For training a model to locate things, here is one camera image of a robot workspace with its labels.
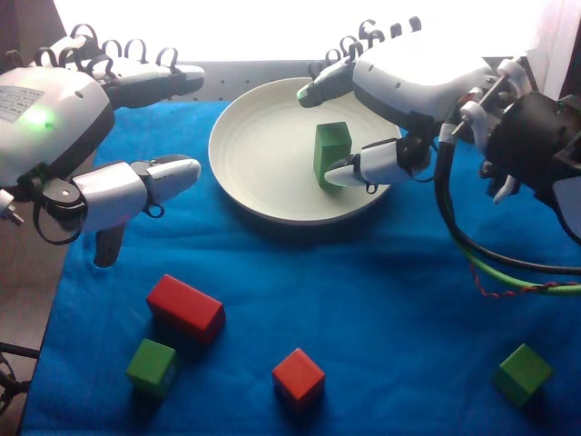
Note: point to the green block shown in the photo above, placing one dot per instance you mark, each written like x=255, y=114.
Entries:
x=329, y=145

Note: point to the white round plate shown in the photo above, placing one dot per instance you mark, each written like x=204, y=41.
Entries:
x=258, y=150

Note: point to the green cube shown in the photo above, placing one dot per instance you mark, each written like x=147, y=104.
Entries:
x=150, y=368
x=522, y=372

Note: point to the black stand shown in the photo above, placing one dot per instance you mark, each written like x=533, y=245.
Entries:
x=18, y=350

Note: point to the long red block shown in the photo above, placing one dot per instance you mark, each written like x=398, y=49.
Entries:
x=186, y=304

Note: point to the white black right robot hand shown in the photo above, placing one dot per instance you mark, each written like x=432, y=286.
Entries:
x=408, y=77

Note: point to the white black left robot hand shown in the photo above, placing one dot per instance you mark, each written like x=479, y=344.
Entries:
x=54, y=118

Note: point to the red cube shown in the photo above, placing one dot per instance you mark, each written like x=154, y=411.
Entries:
x=297, y=377

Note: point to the blue cloth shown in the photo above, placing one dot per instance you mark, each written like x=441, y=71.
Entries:
x=363, y=295

